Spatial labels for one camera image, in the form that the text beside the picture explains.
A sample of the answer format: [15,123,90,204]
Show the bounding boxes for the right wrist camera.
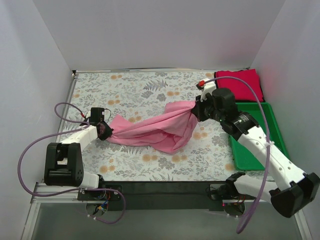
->
[196,78,217,101]

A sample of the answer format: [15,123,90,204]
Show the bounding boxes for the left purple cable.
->
[20,101,126,225]

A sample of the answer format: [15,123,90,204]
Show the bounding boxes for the floral patterned table mat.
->
[49,71,253,182]

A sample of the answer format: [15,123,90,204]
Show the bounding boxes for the pink t shirt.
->
[106,101,198,155]

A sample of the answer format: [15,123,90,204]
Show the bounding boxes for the green plastic tray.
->
[229,102,290,171]

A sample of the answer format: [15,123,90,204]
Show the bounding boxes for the folded red t shirt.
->
[214,69,265,102]

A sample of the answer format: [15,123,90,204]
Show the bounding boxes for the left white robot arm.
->
[44,107,113,200]

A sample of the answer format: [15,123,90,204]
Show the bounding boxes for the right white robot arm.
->
[191,87,320,218]

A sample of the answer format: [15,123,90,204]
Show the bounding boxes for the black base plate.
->
[77,180,258,212]

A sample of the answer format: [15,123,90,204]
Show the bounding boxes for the aluminium frame rail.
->
[21,181,83,240]

